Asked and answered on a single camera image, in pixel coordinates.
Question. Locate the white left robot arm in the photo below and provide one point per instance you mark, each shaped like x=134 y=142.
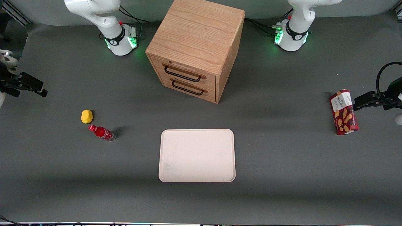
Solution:
x=295 y=31

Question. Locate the yellow lemon toy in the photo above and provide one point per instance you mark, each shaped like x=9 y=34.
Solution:
x=87 y=116

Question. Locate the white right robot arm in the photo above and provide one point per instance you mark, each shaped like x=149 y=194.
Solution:
x=103 y=22

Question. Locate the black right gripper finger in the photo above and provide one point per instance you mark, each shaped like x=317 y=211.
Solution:
x=43 y=93
x=31 y=81

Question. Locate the red shortbread cookie box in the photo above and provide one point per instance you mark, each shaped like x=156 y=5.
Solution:
x=344 y=113

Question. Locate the wooden drawer cabinet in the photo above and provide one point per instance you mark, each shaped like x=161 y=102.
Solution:
x=196 y=40

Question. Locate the red coke bottle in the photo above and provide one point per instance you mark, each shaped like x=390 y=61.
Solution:
x=102 y=132

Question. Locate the white rounded object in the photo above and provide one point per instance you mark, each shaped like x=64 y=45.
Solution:
x=399 y=119

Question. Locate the beige rectangular tray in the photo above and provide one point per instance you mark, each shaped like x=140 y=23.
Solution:
x=197 y=155

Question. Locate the white plastic device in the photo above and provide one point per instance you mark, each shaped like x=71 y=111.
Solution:
x=8 y=58

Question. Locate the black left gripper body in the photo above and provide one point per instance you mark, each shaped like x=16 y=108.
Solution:
x=393 y=93

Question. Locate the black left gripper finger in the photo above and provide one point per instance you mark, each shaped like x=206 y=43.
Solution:
x=364 y=98
x=367 y=105

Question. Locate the aluminium frame rail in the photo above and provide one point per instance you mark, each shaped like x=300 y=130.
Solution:
x=14 y=12
x=397 y=11

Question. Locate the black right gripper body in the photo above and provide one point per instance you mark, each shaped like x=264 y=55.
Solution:
x=7 y=80

